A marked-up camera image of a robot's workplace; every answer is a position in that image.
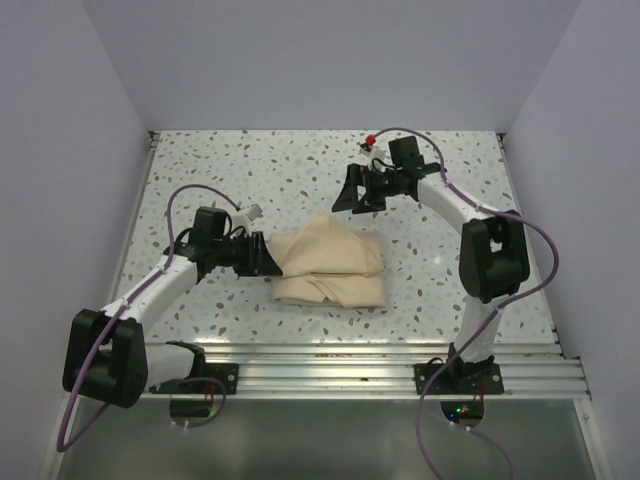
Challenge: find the beige cloth mat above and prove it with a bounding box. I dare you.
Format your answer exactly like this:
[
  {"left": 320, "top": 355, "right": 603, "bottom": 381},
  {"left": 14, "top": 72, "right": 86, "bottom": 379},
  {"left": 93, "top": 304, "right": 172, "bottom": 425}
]
[{"left": 268, "top": 212, "right": 387, "bottom": 309}]

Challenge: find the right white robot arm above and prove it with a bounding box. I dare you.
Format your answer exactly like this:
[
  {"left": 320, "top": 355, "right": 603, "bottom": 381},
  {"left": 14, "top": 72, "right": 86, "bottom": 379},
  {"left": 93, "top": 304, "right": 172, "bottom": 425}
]
[{"left": 332, "top": 135, "right": 530, "bottom": 395}]

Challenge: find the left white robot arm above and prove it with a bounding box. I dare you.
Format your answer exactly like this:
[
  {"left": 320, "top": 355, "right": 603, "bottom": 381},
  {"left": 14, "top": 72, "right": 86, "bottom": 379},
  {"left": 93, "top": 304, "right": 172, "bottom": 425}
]
[{"left": 62, "top": 204, "right": 282, "bottom": 408}]

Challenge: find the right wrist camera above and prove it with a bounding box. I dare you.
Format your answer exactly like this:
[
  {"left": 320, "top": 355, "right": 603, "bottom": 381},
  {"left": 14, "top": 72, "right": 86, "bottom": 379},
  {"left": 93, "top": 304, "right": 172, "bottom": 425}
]
[{"left": 359, "top": 135, "right": 387, "bottom": 171}]

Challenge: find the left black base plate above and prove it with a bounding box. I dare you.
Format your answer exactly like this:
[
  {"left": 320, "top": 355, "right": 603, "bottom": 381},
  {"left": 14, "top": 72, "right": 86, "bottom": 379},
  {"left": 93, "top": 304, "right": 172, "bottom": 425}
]
[{"left": 150, "top": 363, "right": 239, "bottom": 397}]

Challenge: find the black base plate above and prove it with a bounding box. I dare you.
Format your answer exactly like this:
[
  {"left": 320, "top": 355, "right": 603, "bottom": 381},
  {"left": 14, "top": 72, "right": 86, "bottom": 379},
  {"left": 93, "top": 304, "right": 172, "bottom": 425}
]
[
  {"left": 413, "top": 357, "right": 505, "bottom": 396},
  {"left": 150, "top": 363, "right": 239, "bottom": 397}
]

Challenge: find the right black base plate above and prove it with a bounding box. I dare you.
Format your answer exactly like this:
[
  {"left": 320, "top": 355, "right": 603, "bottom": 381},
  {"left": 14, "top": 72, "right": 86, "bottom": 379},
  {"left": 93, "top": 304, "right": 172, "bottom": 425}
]
[{"left": 413, "top": 357, "right": 505, "bottom": 396}]

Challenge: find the aluminium rail frame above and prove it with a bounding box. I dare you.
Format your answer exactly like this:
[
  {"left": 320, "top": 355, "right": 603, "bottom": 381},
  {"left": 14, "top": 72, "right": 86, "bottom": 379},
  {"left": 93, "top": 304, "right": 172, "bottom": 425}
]
[{"left": 59, "top": 342, "right": 591, "bottom": 401}]

